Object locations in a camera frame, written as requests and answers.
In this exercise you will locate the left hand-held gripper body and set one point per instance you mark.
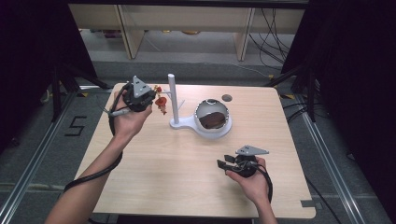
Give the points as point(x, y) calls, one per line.
point(137, 98)

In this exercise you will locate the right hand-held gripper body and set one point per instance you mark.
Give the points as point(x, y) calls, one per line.
point(247, 166)

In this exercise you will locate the white hook stand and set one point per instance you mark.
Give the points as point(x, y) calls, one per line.
point(172, 93)

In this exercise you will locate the brown pouch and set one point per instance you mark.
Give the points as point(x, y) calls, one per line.
point(213, 120)

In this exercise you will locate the white bowl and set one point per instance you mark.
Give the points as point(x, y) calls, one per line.
point(202, 109)

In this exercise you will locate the person's right hand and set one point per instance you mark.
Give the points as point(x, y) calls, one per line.
point(255, 186)

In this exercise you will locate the person's left hand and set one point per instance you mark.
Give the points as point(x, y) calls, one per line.
point(127, 123)

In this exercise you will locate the dark round table grommet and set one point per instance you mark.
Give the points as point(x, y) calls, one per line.
point(226, 98)

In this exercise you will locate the grey tape strip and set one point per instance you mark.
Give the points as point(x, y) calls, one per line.
point(311, 204)

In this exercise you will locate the black metal stand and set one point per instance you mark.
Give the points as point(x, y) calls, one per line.
point(56, 96)
point(311, 93)

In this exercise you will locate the beige wooden desk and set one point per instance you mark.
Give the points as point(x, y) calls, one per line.
point(186, 17)

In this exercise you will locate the black curtain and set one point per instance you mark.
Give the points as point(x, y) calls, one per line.
point(358, 77)
point(28, 62)

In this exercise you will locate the aluminium floor rail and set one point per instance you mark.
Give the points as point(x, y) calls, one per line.
point(34, 155)
point(330, 165)

